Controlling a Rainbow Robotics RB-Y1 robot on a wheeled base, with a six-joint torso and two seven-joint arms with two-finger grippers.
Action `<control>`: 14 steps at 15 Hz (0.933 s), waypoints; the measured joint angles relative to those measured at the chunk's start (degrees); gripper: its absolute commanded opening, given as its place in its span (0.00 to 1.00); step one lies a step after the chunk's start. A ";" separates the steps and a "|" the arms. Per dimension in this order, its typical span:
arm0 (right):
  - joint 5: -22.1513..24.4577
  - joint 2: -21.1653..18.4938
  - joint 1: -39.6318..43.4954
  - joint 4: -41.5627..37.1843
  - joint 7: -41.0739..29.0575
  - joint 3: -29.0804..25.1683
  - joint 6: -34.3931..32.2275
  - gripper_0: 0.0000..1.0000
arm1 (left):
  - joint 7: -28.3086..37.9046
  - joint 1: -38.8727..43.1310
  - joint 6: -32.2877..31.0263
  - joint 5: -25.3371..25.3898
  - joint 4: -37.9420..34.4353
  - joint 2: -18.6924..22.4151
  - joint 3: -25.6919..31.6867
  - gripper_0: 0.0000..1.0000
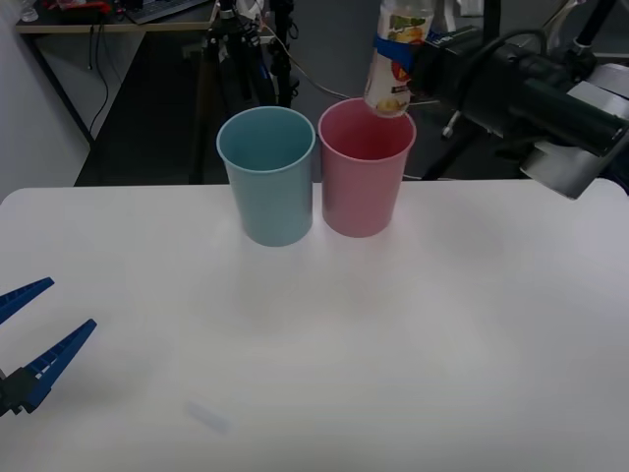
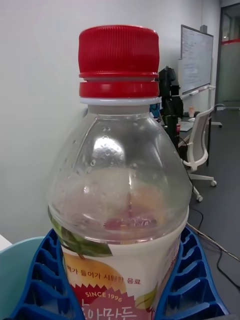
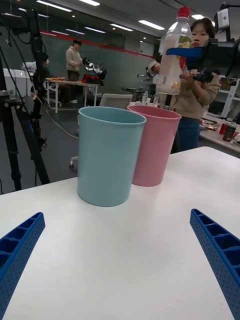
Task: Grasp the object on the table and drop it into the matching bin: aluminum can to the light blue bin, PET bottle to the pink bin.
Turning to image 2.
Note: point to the white office chair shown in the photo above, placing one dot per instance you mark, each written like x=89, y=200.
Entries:
x=200, y=147

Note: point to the pale blue plastic bin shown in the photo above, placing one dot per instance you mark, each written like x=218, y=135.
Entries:
x=15, y=275

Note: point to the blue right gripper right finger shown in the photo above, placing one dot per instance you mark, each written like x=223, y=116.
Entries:
x=192, y=282

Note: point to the whiteboard on stand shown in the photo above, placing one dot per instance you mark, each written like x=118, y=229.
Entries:
x=197, y=57

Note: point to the clear bottle with red cap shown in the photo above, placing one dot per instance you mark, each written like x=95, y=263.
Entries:
x=120, y=175

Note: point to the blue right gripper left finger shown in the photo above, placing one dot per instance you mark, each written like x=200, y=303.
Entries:
x=45, y=287

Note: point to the black tripod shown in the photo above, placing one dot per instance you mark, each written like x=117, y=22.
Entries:
x=170, y=105

